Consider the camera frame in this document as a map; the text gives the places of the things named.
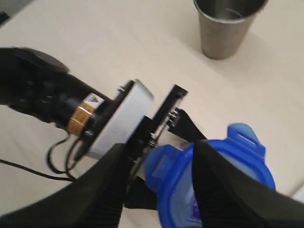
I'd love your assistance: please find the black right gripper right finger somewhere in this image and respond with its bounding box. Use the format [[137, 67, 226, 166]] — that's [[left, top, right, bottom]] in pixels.
[[192, 141, 304, 228]]

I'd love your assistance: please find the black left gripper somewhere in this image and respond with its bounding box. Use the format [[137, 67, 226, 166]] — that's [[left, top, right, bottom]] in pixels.
[[83, 80, 207, 160]]

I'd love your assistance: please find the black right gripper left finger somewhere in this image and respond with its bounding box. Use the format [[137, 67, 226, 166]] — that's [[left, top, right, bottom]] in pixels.
[[0, 143, 132, 228]]

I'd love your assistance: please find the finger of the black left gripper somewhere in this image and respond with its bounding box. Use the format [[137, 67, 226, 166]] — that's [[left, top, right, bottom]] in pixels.
[[124, 177, 157, 210]]

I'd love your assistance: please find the blue container lid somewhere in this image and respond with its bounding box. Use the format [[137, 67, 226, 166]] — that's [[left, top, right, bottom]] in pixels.
[[144, 123, 276, 228]]

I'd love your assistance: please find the stainless steel cup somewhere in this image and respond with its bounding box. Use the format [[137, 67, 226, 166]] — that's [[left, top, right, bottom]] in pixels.
[[194, 0, 268, 60]]

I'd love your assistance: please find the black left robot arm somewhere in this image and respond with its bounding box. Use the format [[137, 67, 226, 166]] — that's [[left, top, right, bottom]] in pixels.
[[0, 47, 205, 214]]

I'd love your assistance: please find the black cable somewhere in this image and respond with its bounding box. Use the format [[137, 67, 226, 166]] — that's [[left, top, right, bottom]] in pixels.
[[0, 135, 88, 183]]

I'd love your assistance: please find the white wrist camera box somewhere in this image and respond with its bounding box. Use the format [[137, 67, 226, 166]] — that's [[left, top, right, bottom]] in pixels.
[[87, 79, 154, 159]]

